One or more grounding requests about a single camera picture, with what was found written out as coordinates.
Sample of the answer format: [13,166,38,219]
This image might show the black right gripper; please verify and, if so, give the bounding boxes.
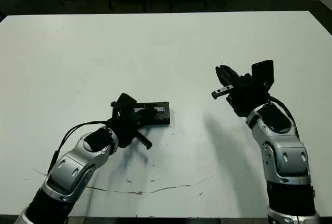
[211,65,270,118]

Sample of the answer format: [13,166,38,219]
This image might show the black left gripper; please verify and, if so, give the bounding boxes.
[105,106,163,150]

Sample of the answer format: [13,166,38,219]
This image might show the black printed box lid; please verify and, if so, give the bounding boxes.
[134,101,172,128]

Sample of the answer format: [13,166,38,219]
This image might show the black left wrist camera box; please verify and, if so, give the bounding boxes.
[110,93,137,111]

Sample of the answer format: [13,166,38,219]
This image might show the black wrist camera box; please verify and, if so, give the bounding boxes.
[251,59,275,91]
[110,93,137,111]

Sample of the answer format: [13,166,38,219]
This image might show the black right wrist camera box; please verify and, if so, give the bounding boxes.
[251,59,275,91]

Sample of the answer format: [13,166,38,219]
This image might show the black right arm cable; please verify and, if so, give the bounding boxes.
[267,96,297,127]

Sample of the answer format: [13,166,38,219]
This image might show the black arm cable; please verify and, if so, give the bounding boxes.
[49,120,111,174]
[267,96,297,127]

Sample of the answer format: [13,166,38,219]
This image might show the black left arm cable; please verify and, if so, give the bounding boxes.
[49,120,111,174]

